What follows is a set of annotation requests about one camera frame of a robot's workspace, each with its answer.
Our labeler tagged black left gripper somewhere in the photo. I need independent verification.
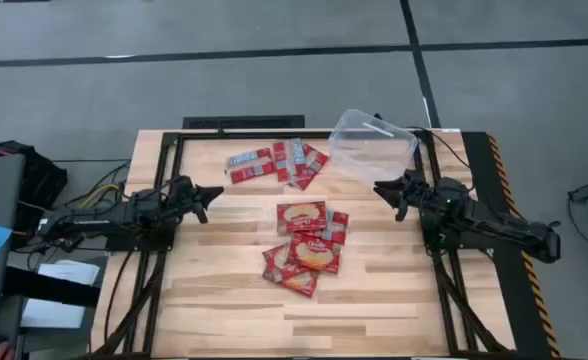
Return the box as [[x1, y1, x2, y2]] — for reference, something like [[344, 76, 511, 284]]
[[166, 174, 225, 225]]

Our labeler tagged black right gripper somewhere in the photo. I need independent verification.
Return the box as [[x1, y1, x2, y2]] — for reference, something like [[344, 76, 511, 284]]
[[373, 169, 438, 223]]

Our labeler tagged red popcorn bag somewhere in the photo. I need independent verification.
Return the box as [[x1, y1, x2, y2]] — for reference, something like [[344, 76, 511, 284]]
[[287, 232, 343, 275], [226, 147, 277, 186], [278, 267, 320, 299], [318, 209, 350, 246], [287, 137, 309, 182], [293, 144, 331, 192], [275, 200, 329, 237], [272, 141, 295, 184], [261, 243, 291, 284]]

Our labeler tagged clear plastic container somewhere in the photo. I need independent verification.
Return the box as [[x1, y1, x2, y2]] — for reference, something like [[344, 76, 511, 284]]
[[327, 108, 419, 186]]

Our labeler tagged black mat with hazard stripe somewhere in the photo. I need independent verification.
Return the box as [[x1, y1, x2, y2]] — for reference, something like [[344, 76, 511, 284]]
[[461, 130, 563, 359]]

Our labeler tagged white paper sheet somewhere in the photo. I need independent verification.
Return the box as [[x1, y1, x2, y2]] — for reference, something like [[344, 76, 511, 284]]
[[37, 259, 102, 288], [19, 297, 87, 330]]

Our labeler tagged black fabric bag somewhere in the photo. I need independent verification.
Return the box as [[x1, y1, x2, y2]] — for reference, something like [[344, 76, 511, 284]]
[[0, 139, 69, 242]]

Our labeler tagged yellow cable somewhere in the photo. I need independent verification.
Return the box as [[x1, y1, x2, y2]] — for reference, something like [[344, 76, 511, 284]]
[[78, 183, 122, 211]]

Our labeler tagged black aluminium table frame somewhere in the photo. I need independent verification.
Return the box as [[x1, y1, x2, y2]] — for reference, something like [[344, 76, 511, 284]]
[[91, 129, 516, 359]]

